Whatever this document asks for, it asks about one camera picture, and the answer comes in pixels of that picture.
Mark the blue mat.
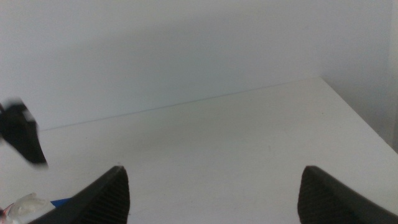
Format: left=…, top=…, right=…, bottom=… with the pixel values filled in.
left=50, top=197, right=72, bottom=208

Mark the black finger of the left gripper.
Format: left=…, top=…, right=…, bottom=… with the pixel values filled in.
left=0, top=98, right=49, bottom=169

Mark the clear plastic bag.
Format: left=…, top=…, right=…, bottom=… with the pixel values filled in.
left=0, top=192, right=56, bottom=224

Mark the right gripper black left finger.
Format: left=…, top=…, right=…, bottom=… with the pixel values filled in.
left=27, top=165, right=131, bottom=224

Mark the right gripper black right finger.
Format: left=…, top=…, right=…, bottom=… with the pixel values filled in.
left=297, top=165, right=398, bottom=224

